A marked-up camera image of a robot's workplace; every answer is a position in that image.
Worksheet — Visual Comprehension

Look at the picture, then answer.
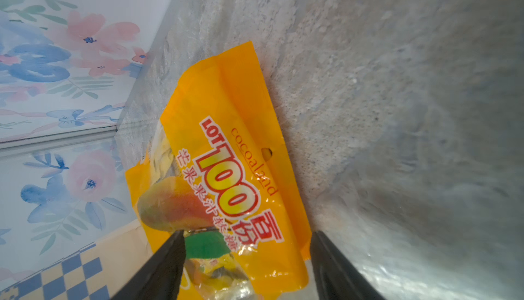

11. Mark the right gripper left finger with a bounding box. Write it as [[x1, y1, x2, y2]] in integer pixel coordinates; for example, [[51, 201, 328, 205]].
[[112, 230, 186, 300]]

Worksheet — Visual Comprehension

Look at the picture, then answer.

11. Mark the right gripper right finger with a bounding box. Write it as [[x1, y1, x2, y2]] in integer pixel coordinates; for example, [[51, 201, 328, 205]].
[[310, 231, 384, 300]]

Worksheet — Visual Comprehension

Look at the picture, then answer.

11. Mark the blue checkered paper bag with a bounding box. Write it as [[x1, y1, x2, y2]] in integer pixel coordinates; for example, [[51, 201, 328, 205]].
[[1, 220, 152, 299]]

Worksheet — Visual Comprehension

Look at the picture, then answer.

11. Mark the yellow mango candy bag top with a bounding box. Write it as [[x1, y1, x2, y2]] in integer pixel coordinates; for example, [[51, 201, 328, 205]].
[[126, 42, 312, 299]]

